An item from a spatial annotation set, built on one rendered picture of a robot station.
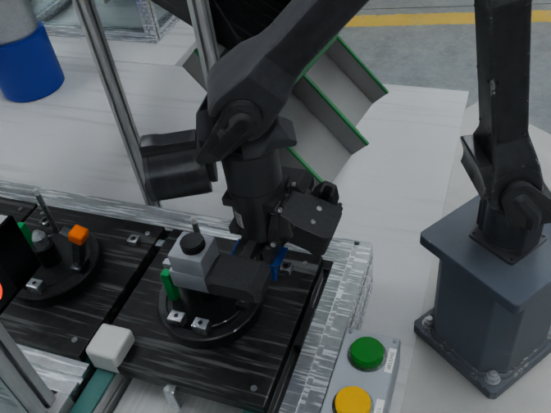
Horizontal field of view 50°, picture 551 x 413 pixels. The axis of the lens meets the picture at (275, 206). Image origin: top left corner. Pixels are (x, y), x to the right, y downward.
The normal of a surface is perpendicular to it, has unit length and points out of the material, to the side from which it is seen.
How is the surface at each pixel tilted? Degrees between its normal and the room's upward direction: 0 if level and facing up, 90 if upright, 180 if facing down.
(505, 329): 90
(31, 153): 0
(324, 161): 45
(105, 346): 0
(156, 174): 57
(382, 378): 0
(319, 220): 20
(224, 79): 32
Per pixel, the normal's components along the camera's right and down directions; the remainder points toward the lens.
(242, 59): -0.62, -0.53
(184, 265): -0.33, 0.67
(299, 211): 0.21, -0.63
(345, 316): -0.11, -0.73
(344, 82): 0.53, -0.33
